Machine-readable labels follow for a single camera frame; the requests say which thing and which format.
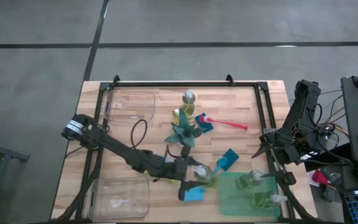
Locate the blue sponge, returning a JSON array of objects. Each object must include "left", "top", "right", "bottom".
[
  {"left": 221, "top": 148, "right": 240, "bottom": 171},
  {"left": 194, "top": 112, "right": 214, "bottom": 134},
  {"left": 183, "top": 185, "right": 206, "bottom": 202}
]

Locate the clear spray bottle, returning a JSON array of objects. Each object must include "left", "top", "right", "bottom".
[{"left": 191, "top": 164, "right": 219, "bottom": 189}]

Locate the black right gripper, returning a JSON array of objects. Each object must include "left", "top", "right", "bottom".
[{"left": 251, "top": 132, "right": 304, "bottom": 185}]

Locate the translucent green plastic bin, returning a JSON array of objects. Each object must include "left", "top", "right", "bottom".
[{"left": 218, "top": 171, "right": 282, "bottom": 218}]

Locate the blue dish brush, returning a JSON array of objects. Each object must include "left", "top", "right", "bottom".
[{"left": 213, "top": 157, "right": 229, "bottom": 175}]

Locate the clear bottle tray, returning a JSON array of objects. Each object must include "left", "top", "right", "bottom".
[{"left": 250, "top": 191, "right": 288, "bottom": 209}]

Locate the clear plastic bin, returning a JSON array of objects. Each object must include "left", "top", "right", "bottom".
[
  {"left": 87, "top": 177, "right": 151, "bottom": 222},
  {"left": 104, "top": 90, "right": 157, "bottom": 125}
]

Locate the snake plant in white pot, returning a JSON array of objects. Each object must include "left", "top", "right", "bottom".
[{"left": 164, "top": 107, "right": 204, "bottom": 149}]

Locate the black metal table frame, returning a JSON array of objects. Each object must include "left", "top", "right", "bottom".
[{"left": 51, "top": 74, "right": 318, "bottom": 223}]

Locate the yellow dish soap pump bottle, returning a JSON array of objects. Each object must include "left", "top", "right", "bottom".
[{"left": 181, "top": 89, "right": 197, "bottom": 121}]

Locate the red dish brush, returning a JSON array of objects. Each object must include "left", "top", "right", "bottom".
[{"left": 199, "top": 114, "right": 249, "bottom": 131}]

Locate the red funnel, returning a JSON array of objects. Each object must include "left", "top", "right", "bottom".
[{"left": 311, "top": 169, "right": 331, "bottom": 186}]

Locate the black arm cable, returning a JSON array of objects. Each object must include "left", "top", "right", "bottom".
[{"left": 130, "top": 119, "right": 149, "bottom": 150}]

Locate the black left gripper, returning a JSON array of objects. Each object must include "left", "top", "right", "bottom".
[{"left": 165, "top": 145, "right": 209, "bottom": 202}]

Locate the black cable bundle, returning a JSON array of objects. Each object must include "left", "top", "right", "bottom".
[{"left": 314, "top": 88, "right": 351, "bottom": 162}]

